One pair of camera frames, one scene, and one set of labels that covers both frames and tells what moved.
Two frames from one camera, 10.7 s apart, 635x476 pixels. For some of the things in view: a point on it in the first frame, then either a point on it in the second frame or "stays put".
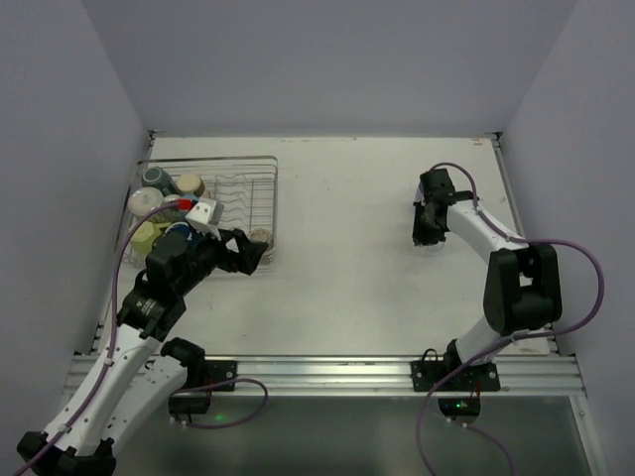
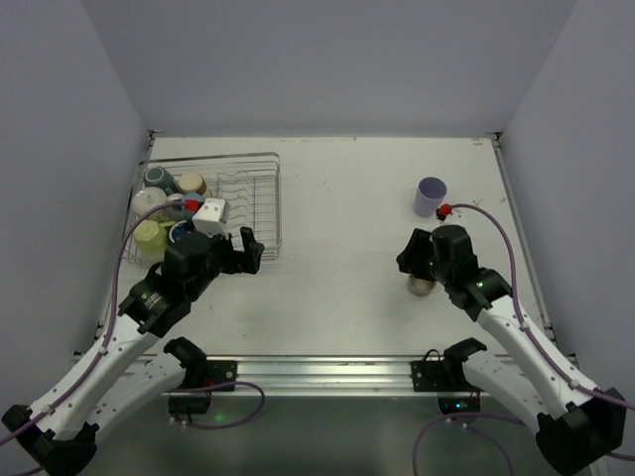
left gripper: x=226 y=249 stays put
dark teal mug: x=153 y=177 stays put
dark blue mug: x=180 y=227 stays put
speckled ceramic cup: x=262 y=236 → x=421 y=288
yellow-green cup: x=145 y=235 stays put
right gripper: x=427 y=218 → x=417 y=254
